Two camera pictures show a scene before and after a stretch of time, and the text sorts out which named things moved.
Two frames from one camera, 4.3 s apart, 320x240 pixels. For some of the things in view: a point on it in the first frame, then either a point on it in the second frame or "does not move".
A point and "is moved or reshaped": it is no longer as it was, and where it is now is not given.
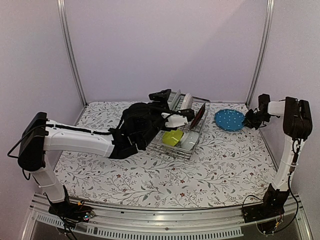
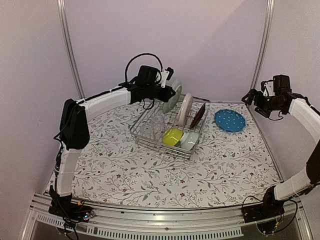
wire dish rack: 182,142 does not move
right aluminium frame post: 268,14 does not move
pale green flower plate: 173,99 is moved or reshaped
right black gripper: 248,120 -> 252,93
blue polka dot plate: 230,120 does not move
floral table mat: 224,167 does not move
